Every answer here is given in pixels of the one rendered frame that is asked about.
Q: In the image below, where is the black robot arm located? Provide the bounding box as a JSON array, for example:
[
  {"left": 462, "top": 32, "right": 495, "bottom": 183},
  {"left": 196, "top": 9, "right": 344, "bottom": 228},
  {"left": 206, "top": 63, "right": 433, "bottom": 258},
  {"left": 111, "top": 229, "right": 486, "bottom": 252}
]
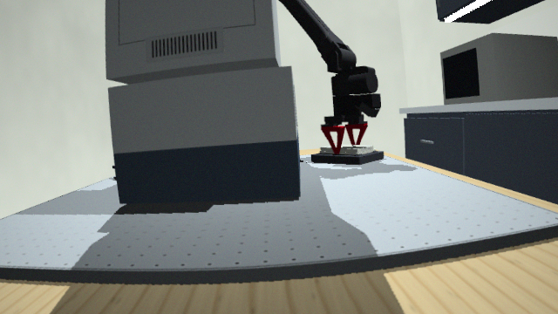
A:
[{"left": 278, "top": 0, "right": 381, "bottom": 118}]

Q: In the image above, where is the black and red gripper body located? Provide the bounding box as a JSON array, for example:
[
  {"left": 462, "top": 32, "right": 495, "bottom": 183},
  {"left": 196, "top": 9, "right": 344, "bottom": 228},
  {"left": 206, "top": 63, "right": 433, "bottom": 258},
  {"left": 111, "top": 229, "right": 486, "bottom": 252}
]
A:
[{"left": 321, "top": 94, "right": 368, "bottom": 126}]

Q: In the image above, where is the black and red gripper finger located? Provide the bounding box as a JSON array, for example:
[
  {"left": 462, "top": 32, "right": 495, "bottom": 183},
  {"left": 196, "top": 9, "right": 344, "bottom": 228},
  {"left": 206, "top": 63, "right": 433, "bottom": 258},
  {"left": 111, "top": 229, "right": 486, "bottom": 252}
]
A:
[
  {"left": 345, "top": 123, "right": 368, "bottom": 145},
  {"left": 321, "top": 126, "right": 345, "bottom": 154}
]

